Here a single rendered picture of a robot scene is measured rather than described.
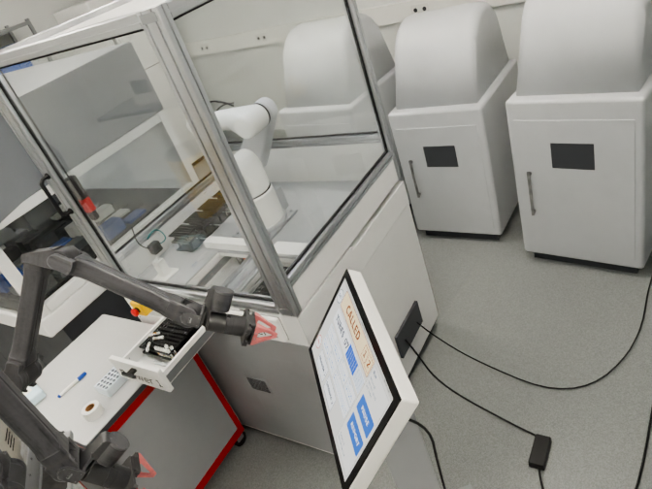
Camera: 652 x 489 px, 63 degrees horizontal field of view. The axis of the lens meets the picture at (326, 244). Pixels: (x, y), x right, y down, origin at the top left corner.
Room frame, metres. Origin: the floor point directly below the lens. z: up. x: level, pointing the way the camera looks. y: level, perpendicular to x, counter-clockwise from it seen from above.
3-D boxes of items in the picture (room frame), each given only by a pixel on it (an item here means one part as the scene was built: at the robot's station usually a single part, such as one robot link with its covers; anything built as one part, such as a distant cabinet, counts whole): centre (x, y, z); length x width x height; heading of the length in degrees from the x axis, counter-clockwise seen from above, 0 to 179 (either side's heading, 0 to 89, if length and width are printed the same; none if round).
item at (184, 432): (1.87, 1.11, 0.38); 0.62 x 0.58 x 0.76; 49
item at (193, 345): (1.75, 0.68, 0.86); 0.40 x 0.26 x 0.06; 139
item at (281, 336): (1.62, 0.37, 0.87); 0.29 x 0.02 x 0.11; 49
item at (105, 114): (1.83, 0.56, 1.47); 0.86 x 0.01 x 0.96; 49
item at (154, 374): (1.59, 0.81, 0.87); 0.29 x 0.02 x 0.11; 49
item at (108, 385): (1.73, 0.99, 0.78); 0.12 x 0.08 x 0.04; 137
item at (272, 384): (2.16, 0.25, 0.40); 1.03 x 0.95 x 0.80; 49
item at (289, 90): (1.85, -0.11, 1.52); 0.87 x 0.01 x 0.86; 139
